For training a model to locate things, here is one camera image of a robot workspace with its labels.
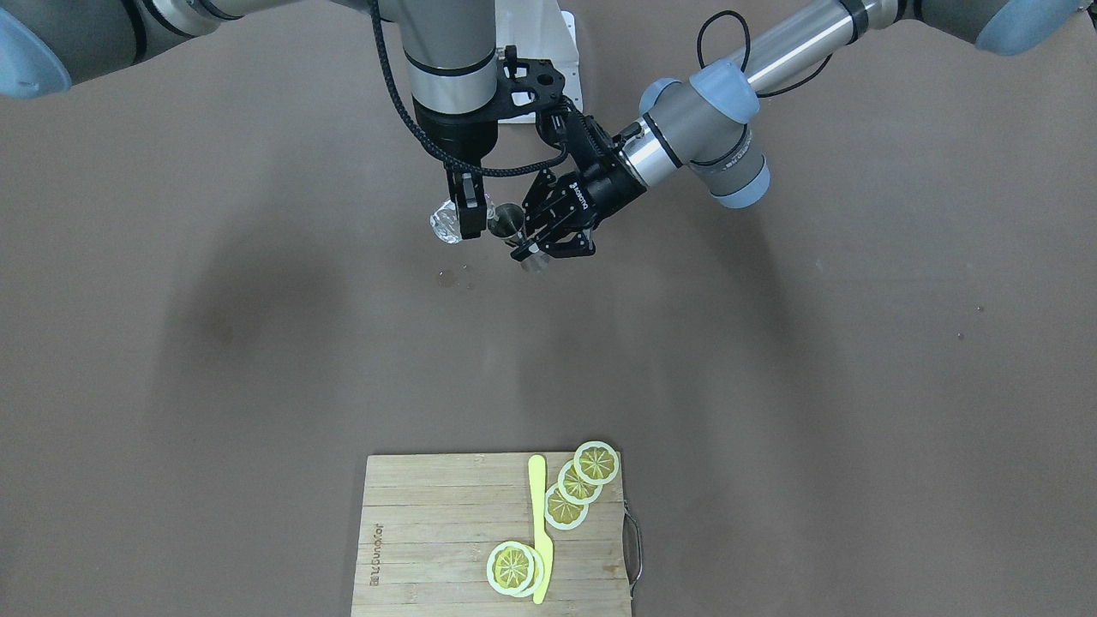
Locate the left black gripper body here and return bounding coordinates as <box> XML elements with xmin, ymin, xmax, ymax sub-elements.
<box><xmin>556</xmin><ymin>111</ymin><xmax>646</xmax><ymax>228</ymax></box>

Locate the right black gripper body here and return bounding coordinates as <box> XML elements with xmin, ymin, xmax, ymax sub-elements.
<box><xmin>411</xmin><ymin>45</ymin><xmax>568</xmax><ymax>172</ymax></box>

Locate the clear glass measuring cup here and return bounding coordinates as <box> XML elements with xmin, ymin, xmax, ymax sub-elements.
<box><xmin>429</xmin><ymin>199</ymin><xmax>464</xmax><ymax>243</ymax></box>

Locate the steel jigger shaker cup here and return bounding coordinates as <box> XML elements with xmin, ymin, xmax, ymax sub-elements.
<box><xmin>487</xmin><ymin>203</ymin><xmax>551</xmax><ymax>274</ymax></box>

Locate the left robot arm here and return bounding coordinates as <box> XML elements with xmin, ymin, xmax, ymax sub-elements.
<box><xmin>511</xmin><ymin>1</ymin><xmax>1082</xmax><ymax>262</ymax></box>

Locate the yellow plastic knife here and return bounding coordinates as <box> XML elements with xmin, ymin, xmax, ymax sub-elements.
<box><xmin>525</xmin><ymin>453</ymin><xmax>554</xmax><ymax>605</ymax></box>

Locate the wooden cutting board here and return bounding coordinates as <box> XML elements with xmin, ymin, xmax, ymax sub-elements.
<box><xmin>350</xmin><ymin>452</ymin><xmax>643</xmax><ymax>616</ymax></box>

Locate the lemon slice on board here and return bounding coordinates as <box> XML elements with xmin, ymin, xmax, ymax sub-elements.
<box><xmin>485</xmin><ymin>542</ymin><xmax>532</xmax><ymax>597</ymax></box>

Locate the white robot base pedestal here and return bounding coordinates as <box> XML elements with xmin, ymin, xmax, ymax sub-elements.
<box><xmin>495</xmin><ymin>10</ymin><xmax>580</xmax><ymax>125</ymax></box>

